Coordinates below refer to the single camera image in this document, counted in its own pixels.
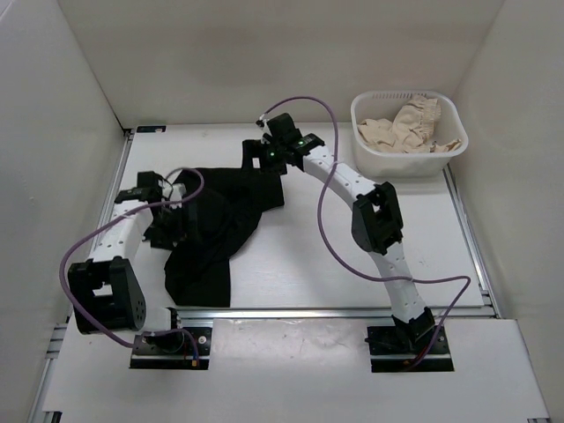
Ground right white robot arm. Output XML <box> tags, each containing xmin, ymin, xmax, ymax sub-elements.
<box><xmin>243</xmin><ymin>113</ymin><xmax>435</xmax><ymax>353</ymax></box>

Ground white plastic basket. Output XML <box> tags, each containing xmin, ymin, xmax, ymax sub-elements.
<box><xmin>351</xmin><ymin>90</ymin><xmax>469</xmax><ymax>177</ymax></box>

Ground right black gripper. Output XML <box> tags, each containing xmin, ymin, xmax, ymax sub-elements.
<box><xmin>238</xmin><ymin>140</ymin><xmax>286</xmax><ymax>182</ymax></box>

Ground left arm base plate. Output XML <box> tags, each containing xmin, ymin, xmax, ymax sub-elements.
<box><xmin>130</xmin><ymin>327</ymin><xmax>212</xmax><ymax>370</ymax></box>

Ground beige trousers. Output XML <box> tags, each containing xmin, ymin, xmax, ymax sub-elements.
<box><xmin>357</xmin><ymin>95</ymin><xmax>462</xmax><ymax>153</ymax></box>

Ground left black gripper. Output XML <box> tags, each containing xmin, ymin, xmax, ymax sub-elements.
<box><xmin>149</xmin><ymin>203</ymin><xmax>202</xmax><ymax>251</ymax></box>

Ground black trousers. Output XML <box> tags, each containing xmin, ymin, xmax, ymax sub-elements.
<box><xmin>164</xmin><ymin>167</ymin><xmax>285</xmax><ymax>308</ymax></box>

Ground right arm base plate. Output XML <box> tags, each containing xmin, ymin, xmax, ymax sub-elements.
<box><xmin>365</xmin><ymin>326</ymin><xmax>455</xmax><ymax>374</ymax></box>

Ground blue label sticker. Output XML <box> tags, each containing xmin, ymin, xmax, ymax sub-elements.
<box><xmin>136</xmin><ymin>125</ymin><xmax>167</xmax><ymax>133</ymax></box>

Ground aluminium table frame rail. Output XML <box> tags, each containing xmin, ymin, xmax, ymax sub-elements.
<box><xmin>70</xmin><ymin>127</ymin><xmax>135</xmax><ymax>316</ymax></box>

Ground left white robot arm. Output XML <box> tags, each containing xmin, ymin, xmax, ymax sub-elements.
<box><xmin>60</xmin><ymin>168</ymin><xmax>204</xmax><ymax>345</ymax></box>

